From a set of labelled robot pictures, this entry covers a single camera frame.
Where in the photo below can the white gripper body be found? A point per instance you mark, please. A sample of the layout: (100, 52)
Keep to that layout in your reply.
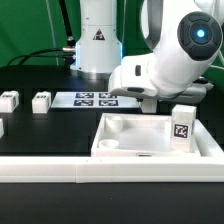
(166, 78)

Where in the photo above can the white square table top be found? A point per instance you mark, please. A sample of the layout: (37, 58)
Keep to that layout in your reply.
(132, 135)

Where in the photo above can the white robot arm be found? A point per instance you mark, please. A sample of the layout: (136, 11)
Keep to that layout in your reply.
(184, 38)

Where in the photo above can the white base marker plate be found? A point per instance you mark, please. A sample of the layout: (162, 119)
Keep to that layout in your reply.
(92, 100)

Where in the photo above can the white L-shaped obstacle fence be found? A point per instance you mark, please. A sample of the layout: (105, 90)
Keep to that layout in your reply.
(207, 168)

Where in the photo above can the white block left edge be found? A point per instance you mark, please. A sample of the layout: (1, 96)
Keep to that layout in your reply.
(1, 128)

